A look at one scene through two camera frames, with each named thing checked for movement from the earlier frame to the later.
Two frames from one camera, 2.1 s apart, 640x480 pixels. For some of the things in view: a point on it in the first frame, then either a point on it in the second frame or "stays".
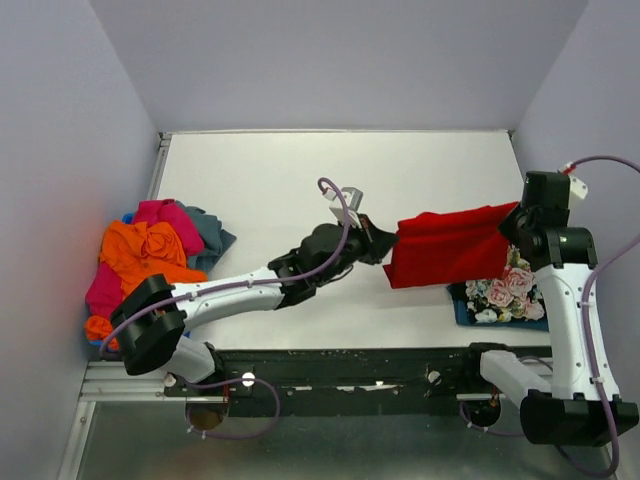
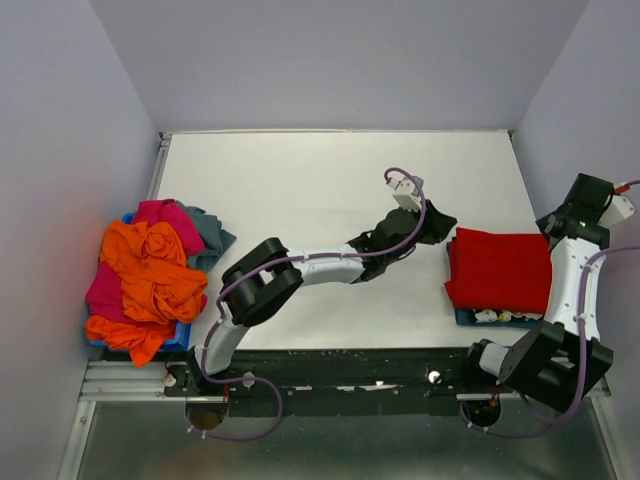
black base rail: (338, 383) stays
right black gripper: (508, 223) -> (545, 220)
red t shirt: (455, 246) -> (498, 271)
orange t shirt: (136, 253) stays
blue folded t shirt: (463, 317) stays
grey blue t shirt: (216, 238) stays
